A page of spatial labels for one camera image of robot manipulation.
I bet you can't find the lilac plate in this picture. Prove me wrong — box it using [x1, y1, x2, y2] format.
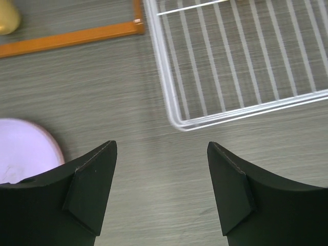
[1, 118, 65, 183]

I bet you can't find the orange wooden shelf rack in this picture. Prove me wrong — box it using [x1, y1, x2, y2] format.
[1, 1, 145, 58]

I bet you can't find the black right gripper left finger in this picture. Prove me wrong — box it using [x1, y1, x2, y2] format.
[1, 140, 117, 246]

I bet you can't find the white wire dish rack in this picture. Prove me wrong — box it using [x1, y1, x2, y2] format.
[144, 1, 327, 131]

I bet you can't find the yellow mug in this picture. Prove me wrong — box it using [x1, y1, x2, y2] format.
[0, 0, 21, 35]

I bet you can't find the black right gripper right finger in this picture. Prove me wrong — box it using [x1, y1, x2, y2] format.
[207, 142, 327, 245]

